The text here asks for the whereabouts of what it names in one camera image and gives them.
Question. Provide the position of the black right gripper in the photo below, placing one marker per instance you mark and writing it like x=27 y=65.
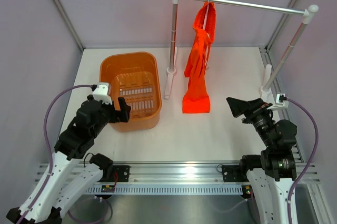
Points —
x=256 y=107

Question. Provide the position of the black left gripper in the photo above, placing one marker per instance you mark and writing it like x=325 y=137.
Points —
x=122 y=115

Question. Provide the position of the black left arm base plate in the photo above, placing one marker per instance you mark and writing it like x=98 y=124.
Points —
x=120 y=173

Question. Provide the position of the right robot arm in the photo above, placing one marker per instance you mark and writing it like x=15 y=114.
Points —
x=272 y=172

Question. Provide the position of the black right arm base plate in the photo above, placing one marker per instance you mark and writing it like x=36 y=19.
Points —
x=231 y=173

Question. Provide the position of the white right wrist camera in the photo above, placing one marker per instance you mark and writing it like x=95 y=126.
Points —
x=281 y=102

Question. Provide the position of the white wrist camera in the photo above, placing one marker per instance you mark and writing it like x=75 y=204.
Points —
x=281 y=102
x=102 y=93

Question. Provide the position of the orange plastic basket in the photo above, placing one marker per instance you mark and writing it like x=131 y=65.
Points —
x=134 y=76

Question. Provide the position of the orange shorts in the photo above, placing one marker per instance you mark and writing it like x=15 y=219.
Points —
x=196 y=99

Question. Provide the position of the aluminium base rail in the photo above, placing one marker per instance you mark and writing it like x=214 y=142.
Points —
x=182 y=173

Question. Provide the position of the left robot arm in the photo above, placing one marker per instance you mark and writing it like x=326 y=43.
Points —
x=51 y=199

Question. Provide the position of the white slotted cable duct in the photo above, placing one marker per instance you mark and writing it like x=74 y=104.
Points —
x=230 y=189

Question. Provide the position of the white and metal clothes rack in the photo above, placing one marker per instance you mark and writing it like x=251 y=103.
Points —
x=269 y=75

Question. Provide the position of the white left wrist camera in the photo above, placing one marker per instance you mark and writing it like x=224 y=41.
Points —
x=102 y=93

